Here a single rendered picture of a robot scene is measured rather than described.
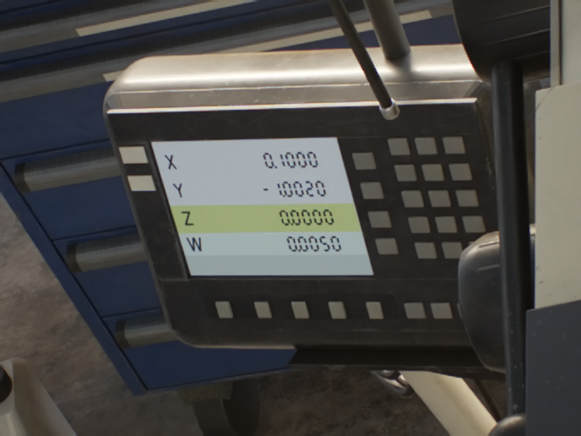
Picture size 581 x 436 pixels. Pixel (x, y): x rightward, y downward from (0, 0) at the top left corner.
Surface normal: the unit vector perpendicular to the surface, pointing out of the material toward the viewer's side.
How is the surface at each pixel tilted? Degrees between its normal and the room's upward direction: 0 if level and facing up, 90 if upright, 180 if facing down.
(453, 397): 50
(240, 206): 71
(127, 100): 14
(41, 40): 90
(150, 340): 90
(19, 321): 0
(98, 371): 0
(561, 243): 0
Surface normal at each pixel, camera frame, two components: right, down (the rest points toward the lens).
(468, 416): 0.12, -0.08
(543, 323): -0.36, -0.65
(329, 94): -0.43, -0.43
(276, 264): -0.40, 0.51
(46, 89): -0.11, 0.75
